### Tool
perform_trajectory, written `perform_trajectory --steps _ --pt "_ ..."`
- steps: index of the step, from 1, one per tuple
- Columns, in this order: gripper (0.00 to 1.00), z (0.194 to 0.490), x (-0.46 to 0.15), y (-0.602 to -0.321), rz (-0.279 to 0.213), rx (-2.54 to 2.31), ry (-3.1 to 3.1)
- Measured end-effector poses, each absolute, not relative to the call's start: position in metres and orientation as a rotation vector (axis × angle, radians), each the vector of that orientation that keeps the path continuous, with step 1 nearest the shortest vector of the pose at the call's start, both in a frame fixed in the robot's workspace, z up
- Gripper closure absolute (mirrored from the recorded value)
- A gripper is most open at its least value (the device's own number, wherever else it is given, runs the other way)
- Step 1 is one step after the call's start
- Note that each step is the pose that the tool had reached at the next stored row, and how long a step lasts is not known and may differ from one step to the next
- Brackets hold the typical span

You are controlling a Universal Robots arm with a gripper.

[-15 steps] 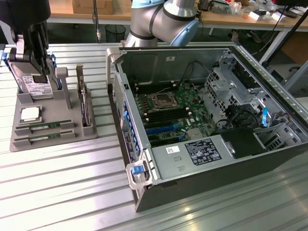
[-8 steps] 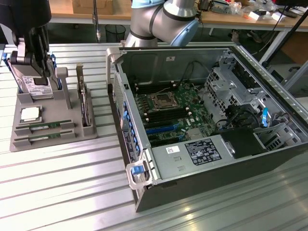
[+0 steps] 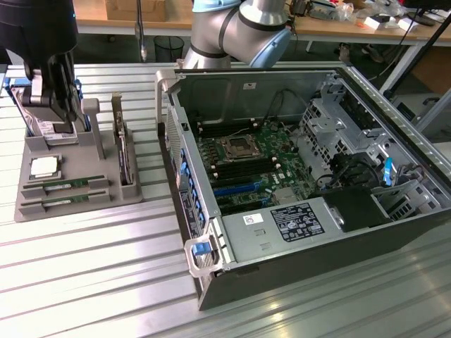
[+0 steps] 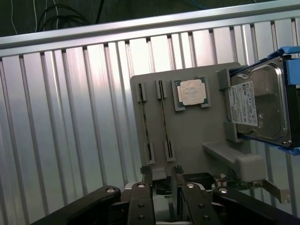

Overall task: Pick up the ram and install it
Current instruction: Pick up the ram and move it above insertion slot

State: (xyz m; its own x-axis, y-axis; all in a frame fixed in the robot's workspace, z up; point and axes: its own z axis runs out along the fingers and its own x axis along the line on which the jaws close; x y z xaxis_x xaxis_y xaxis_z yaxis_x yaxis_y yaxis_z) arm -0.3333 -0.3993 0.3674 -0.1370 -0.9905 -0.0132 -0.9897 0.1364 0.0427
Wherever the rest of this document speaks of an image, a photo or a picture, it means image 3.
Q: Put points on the green motherboard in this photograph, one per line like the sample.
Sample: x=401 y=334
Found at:
x=282 y=155

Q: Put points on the grey parts rack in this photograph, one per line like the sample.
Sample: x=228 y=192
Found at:
x=81 y=207

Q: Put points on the silver hard disk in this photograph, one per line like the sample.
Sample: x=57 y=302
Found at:
x=37 y=118

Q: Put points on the black tripod leg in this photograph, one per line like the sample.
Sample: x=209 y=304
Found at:
x=423 y=45

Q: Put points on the silver CPU chip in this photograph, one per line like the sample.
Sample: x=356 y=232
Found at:
x=45 y=167

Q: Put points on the blue expansion slot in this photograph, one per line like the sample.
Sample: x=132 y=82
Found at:
x=233 y=190

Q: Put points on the silver chipset heat sink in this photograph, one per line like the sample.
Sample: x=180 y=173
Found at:
x=287 y=197

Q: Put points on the CPU socket with metal frame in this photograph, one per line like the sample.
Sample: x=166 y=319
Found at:
x=236 y=148

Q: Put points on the open black PC case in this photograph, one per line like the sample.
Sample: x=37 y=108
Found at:
x=387 y=253

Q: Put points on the blue case latch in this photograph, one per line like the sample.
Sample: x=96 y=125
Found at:
x=200 y=249

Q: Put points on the hanging metal pole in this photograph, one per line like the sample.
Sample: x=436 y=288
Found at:
x=141 y=31

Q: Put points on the metal disk bay cage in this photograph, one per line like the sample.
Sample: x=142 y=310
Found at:
x=338 y=137

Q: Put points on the black mesh waste bin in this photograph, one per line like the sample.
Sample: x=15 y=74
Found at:
x=169 y=49

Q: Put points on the green RAM stick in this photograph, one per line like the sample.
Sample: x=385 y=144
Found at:
x=65 y=201
x=67 y=184

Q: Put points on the wooden desk with white frame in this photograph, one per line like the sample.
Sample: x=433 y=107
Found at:
x=123 y=24
x=352 y=31

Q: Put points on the black expansion slot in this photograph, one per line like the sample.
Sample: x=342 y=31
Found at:
x=241 y=207

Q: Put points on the graphics card with metal bracket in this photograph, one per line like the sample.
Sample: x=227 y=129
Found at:
x=121 y=155

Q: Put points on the white small box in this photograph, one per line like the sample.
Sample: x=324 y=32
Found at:
x=407 y=24
x=372 y=22

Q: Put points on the grey power supply unit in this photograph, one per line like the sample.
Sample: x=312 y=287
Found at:
x=267 y=239

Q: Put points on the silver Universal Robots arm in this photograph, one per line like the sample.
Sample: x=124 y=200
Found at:
x=225 y=31

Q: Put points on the black RAM slot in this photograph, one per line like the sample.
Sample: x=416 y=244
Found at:
x=243 y=165
x=228 y=131
x=225 y=125
x=246 y=172

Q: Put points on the dark shoes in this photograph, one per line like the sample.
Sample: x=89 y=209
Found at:
x=373 y=53

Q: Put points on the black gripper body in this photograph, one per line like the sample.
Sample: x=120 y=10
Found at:
x=38 y=24

